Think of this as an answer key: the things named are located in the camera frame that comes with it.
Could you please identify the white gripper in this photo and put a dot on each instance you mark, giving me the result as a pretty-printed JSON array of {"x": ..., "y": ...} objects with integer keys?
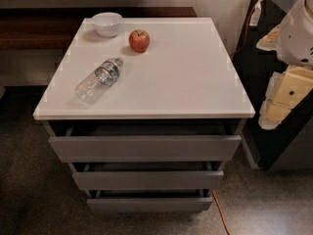
[{"x": 297, "y": 38}]

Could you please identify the grey bottom drawer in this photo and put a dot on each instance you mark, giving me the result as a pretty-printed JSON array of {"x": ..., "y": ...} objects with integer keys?
[{"x": 194, "y": 201}]

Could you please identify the grey drawer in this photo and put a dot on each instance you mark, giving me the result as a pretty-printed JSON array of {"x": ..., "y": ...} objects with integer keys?
[
  {"x": 145, "y": 148},
  {"x": 148, "y": 176},
  {"x": 194, "y": 201}
]

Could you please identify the grey top drawer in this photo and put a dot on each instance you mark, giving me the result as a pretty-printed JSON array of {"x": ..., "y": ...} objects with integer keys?
[{"x": 145, "y": 148}]

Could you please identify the white counter top cabinet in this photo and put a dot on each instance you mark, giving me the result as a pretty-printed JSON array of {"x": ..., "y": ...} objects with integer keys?
[{"x": 183, "y": 84}]

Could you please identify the grey middle drawer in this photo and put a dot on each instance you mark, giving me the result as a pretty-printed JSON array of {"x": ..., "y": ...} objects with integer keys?
[{"x": 148, "y": 176}]

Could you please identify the black side cabinet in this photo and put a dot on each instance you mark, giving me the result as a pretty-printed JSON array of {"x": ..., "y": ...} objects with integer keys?
[{"x": 290, "y": 145}]

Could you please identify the red apple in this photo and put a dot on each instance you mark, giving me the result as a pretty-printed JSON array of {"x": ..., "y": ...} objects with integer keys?
[{"x": 139, "y": 40}]

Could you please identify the white bowl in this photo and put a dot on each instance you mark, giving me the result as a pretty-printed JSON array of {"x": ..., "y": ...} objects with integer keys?
[{"x": 107, "y": 24}]

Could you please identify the clear plastic water bottle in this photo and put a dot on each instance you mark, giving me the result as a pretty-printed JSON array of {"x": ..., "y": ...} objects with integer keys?
[{"x": 90, "y": 89}]

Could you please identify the dark wooden shelf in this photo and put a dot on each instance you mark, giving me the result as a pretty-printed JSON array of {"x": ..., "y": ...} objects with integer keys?
[{"x": 54, "y": 28}]

